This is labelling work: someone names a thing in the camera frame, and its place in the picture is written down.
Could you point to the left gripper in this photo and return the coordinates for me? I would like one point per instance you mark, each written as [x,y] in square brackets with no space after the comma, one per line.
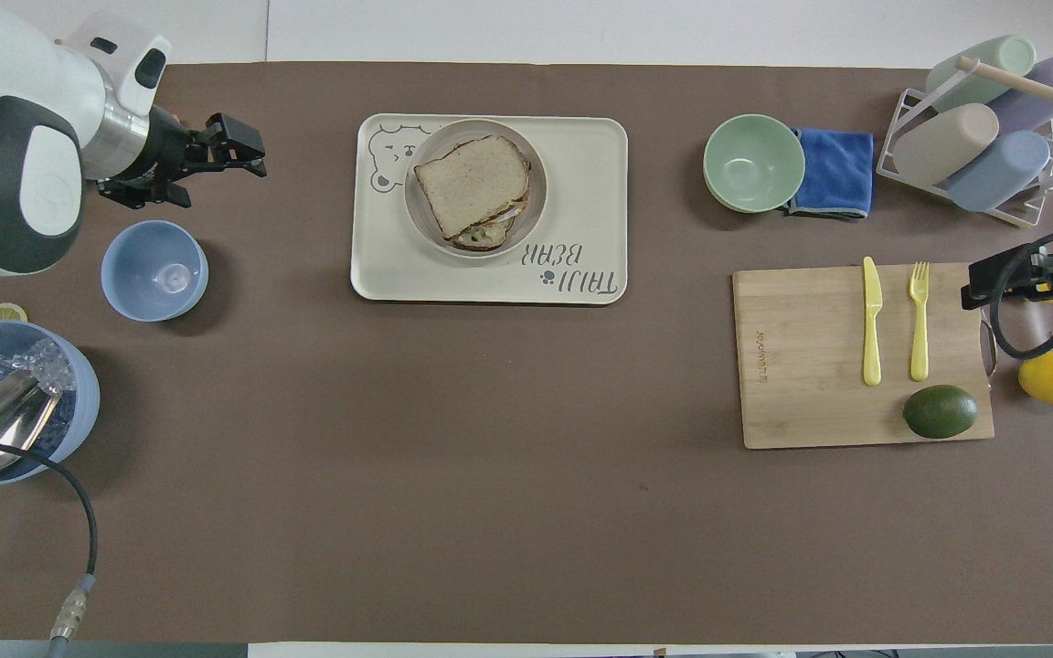
[156,151]

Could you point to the beige round plate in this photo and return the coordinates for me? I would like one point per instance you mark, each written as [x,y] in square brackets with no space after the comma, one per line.
[421,219]

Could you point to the sandwich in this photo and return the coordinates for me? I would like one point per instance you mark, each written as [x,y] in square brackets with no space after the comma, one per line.
[472,183]

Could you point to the sandwich base with filling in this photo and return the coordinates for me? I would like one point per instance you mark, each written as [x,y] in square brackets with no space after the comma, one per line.
[485,238]

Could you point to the yellow plastic fork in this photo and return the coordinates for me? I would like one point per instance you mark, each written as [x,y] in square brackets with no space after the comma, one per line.
[920,338]

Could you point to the blue cup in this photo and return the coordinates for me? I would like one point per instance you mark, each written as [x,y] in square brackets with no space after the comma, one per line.
[1002,172]

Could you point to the yellow plastic knife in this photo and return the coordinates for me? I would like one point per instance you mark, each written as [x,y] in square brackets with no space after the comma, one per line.
[872,320]

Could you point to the beige cup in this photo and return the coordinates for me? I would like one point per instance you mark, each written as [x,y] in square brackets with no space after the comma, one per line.
[947,144]

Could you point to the green avocado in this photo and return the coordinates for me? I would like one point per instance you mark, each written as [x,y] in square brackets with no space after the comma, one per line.
[940,411]

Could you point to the blue bowl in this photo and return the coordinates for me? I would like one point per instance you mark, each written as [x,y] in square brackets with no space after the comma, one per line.
[154,272]

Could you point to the blue cloth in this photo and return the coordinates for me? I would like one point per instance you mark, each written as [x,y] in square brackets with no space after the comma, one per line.
[837,174]

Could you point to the wooden rod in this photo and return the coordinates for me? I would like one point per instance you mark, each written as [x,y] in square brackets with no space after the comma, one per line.
[1029,85]

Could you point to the purple cup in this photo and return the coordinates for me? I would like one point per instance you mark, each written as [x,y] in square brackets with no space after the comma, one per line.
[1052,87]

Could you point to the wooden cutting board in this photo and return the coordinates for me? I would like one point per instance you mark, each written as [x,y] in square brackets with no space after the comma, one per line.
[810,366]

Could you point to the green cup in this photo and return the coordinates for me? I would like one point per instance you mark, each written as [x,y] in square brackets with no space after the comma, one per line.
[993,64]

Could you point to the green bowl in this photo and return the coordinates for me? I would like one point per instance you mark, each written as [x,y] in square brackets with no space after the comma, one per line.
[753,164]

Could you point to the lemon slice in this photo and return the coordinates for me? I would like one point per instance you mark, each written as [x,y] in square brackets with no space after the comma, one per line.
[7,313]

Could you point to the clear ice cubes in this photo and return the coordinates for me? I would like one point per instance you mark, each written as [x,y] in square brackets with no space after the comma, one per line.
[33,361]

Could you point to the blue ice bucket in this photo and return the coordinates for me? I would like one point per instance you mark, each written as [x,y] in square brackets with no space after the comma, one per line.
[74,402]

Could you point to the cream tray with bear print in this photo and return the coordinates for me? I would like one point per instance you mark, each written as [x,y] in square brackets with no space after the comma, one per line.
[581,183]

